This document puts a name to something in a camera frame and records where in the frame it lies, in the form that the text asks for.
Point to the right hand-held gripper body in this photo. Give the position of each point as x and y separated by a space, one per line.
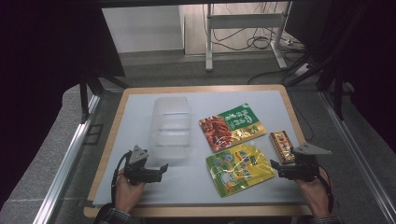
306 169

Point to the dark curtain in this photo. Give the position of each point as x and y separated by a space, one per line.
370 62
37 77

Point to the yellow spout pouch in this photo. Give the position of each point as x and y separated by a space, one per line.
239 169

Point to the black tripod stand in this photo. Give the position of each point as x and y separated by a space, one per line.
330 74
90 87

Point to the black floor bracket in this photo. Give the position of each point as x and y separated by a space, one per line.
93 134

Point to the small yellow and red box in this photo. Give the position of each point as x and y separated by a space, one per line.
281 144

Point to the clear plastic container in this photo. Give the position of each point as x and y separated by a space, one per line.
170 127

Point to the pale grey table mat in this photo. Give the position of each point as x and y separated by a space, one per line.
193 189

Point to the aluminium rail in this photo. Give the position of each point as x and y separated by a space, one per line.
67 158
358 158

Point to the person's right hand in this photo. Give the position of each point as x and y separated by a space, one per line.
314 196

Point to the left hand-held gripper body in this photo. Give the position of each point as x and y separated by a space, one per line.
137 174

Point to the person's left hand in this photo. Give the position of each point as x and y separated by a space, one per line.
127 196

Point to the white metal desk frame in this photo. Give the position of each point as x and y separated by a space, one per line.
243 20

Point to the white power strip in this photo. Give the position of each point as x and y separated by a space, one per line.
291 45

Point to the green and red sauce packet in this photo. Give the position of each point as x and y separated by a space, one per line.
232 127

